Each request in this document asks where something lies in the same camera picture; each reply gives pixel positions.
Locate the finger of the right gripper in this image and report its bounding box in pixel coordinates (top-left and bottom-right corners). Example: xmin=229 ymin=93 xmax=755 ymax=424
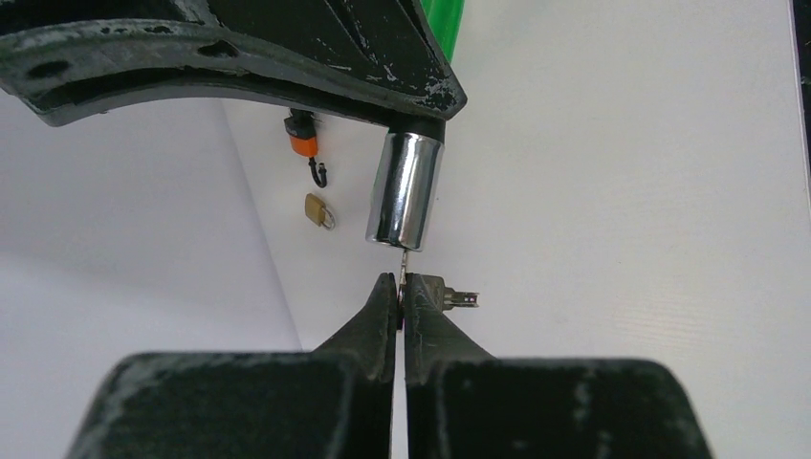
xmin=1 ymin=1 xmax=467 ymax=126

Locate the small silver key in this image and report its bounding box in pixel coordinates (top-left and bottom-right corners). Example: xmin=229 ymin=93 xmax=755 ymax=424
xmin=397 ymin=250 xmax=479 ymax=312

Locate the small brass padlock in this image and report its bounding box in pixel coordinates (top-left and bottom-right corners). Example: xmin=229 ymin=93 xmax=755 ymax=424
xmin=304 ymin=193 xmax=336 ymax=230

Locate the green cable lock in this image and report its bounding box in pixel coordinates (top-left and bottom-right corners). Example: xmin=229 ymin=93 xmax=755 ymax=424
xmin=366 ymin=1 xmax=468 ymax=251

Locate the orange black padlock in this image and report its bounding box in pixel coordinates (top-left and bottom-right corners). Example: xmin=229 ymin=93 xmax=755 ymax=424
xmin=284 ymin=108 xmax=328 ymax=188

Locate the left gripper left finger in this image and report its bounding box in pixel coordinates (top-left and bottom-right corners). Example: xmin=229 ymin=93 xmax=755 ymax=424
xmin=67 ymin=273 xmax=397 ymax=458

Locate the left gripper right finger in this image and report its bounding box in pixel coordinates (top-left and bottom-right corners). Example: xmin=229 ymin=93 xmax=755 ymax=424
xmin=404 ymin=273 xmax=712 ymax=458

